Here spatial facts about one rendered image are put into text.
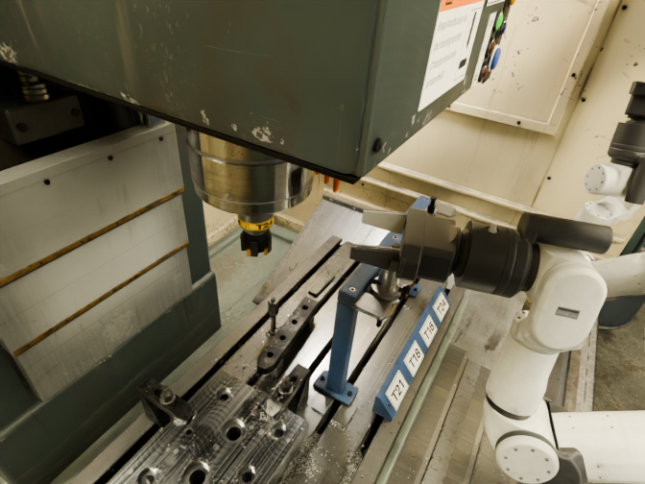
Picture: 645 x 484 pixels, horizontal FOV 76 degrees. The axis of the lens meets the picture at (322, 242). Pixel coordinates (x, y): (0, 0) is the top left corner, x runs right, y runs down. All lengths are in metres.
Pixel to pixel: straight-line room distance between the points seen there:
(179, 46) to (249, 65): 0.07
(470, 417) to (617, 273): 0.53
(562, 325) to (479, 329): 0.98
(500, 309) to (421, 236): 1.08
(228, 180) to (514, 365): 0.44
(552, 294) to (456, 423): 0.79
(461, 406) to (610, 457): 0.66
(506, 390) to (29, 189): 0.83
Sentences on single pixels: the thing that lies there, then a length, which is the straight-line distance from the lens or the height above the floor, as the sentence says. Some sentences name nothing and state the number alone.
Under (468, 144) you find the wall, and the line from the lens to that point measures 1.50.
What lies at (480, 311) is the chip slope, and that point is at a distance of 1.56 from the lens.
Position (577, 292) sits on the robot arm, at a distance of 0.55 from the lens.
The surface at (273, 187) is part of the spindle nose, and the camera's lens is 0.48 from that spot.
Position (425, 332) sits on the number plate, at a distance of 1.17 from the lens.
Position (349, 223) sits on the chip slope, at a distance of 1.73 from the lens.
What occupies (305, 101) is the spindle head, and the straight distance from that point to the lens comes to 0.32.
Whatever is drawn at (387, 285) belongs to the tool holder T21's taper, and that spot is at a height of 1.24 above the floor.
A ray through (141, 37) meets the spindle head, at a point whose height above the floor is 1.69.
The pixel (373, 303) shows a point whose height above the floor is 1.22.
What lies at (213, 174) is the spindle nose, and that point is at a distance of 0.49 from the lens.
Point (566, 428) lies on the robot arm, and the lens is 0.72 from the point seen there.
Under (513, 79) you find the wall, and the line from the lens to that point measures 1.42.
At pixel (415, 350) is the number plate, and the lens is 1.11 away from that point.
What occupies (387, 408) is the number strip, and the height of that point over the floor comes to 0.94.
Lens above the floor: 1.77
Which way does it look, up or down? 36 degrees down
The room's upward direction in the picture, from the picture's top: 5 degrees clockwise
